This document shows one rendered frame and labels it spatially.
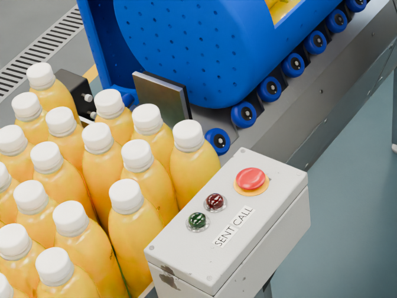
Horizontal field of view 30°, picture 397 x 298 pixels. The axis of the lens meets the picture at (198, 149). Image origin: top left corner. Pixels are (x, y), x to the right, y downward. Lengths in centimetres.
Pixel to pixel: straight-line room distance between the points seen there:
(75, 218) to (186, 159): 18
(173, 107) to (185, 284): 40
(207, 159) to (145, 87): 25
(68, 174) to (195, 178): 17
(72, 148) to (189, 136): 19
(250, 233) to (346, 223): 147
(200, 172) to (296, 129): 37
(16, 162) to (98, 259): 21
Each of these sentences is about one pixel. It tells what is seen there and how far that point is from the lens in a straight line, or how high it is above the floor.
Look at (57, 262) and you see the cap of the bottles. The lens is 87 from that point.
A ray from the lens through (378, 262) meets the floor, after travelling 222.
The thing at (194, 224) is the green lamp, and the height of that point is 111.
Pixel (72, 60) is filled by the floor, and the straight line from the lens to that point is 321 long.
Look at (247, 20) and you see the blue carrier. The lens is 110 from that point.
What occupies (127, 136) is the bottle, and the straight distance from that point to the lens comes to 108.
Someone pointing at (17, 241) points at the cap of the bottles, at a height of 111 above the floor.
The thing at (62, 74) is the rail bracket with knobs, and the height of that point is 100.
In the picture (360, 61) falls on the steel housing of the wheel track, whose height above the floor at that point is 86.
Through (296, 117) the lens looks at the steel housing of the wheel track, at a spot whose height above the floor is 88.
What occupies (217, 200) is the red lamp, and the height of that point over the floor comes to 111.
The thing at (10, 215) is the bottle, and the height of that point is 105.
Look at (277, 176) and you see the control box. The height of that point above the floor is 110.
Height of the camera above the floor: 174
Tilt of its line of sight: 42 degrees down
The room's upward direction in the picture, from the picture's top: 12 degrees counter-clockwise
